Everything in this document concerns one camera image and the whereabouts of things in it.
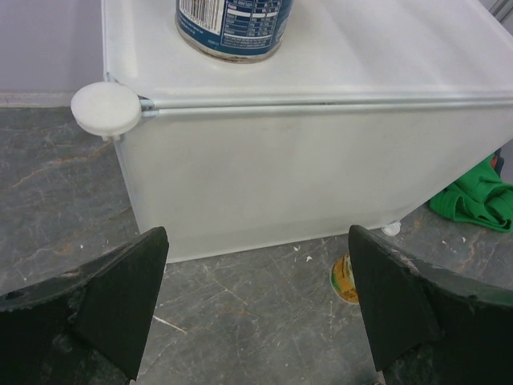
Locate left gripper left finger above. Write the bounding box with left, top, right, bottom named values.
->
left=1, top=227, right=168, bottom=384

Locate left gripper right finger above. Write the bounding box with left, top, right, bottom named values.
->
left=348, top=225, right=512, bottom=384

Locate orange can near cabinet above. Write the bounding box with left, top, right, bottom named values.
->
left=329, top=253, right=359, bottom=305

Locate green cloth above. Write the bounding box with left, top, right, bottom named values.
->
left=428, top=155, right=512, bottom=233

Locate white cube counter cabinet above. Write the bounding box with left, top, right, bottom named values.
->
left=71, top=1, right=512, bottom=262

